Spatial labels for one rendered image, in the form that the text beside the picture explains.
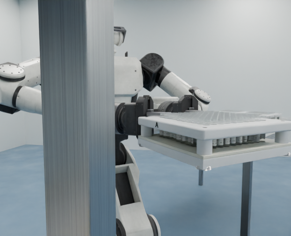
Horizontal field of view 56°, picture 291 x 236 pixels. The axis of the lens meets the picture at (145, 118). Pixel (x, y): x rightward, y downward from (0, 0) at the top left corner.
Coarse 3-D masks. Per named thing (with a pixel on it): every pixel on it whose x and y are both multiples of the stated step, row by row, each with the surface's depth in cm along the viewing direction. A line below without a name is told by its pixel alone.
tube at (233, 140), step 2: (232, 118) 54; (234, 118) 54; (236, 118) 54; (232, 120) 54; (234, 120) 54; (236, 120) 54; (232, 122) 54; (234, 122) 54; (236, 122) 54; (230, 138) 55; (232, 138) 54; (234, 138) 54; (230, 140) 55; (232, 140) 55; (234, 140) 54; (230, 142) 55; (232, 142) 55; (234, 142) 54; (230, 144) 55; (232, 144) 55; (234, 144) 55
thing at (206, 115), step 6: (174, 114) 63; (180, 114) 62; (186, 114) 63; (192, 114) 62; (198, 114) 62; (204, 114) 63; (210, 114) 62; (216, 114) 62; (222, 114) 62; (228, 114) 63; (234, 114) 62; (240, 114) 62
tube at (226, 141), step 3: (225, 120) 53; (228, 120) 53; (225, 123) 54; (228, 123) 53; (225, 138) 54; (228, 138) 54; (225, 141) 54; (228, 141) 54; (225, 144) 54; (228, 144) 54
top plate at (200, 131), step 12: (144, 120) 64; (156, 120) 59; (168, 120) 59; (276, 120) 58; (180, 132) 51; (192, 132) 48; (204, 132) 46; (216, 132) 47; (228, 132) 48; (240, 132) 50; (252, 132) 51; (264, 132) 53; (276, 132) 55
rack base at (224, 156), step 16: (144, 144) 64; (160, 144) 58; (176, 144) 56; (256, 144) 56; (272, 144) 56; (288, 144) 57; (192, 160) 49; (208, 160) 47; (224, 160) 48; (240, 160) 50
